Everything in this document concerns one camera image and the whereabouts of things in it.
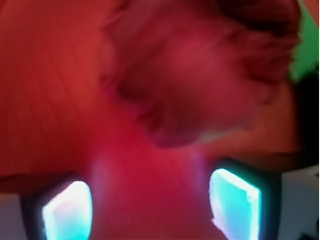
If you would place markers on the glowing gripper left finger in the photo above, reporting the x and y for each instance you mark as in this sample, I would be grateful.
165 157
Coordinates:
57 207

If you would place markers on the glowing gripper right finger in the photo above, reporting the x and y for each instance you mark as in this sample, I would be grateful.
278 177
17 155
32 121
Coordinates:
245 201

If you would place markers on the green rectangular block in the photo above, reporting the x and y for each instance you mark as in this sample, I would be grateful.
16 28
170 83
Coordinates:
306 56

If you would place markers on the red plastic tray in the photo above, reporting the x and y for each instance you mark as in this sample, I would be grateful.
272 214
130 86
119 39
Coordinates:
54 118

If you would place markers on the red paper ball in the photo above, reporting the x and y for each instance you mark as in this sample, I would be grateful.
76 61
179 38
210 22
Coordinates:
192 71

